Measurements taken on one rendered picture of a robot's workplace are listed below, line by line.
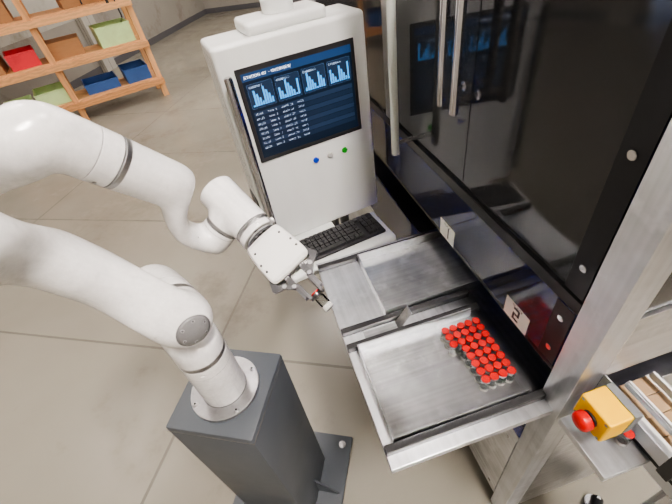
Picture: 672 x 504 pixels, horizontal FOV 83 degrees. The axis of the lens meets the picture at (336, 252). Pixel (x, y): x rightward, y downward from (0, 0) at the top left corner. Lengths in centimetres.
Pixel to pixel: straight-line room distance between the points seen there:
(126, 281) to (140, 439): 161
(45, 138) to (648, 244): 84
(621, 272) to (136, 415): 219
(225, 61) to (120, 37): 537
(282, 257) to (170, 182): 25
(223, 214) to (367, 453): 137
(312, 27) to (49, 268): 98
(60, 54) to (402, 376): 621
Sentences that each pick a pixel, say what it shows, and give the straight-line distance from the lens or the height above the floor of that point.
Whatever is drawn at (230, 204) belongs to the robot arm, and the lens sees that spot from 83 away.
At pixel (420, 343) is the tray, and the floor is 88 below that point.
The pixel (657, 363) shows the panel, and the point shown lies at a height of 88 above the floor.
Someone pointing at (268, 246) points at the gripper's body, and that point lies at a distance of 79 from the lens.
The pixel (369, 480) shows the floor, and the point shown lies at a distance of 188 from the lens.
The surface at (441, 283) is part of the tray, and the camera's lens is 125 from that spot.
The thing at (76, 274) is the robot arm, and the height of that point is 143.
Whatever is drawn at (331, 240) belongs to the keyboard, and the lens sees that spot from 150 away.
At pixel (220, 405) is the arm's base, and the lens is 112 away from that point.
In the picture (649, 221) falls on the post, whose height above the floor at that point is 143.
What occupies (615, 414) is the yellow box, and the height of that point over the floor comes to 103.
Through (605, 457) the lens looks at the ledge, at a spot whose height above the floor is 88.
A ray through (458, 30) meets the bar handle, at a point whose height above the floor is 160.
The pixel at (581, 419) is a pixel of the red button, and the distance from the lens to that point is 93.
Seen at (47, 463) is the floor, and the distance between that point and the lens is 254.
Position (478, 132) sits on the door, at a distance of 96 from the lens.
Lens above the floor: 180
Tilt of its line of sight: 42 degrees down
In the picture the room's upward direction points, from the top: 11 degrees counter-clockwise
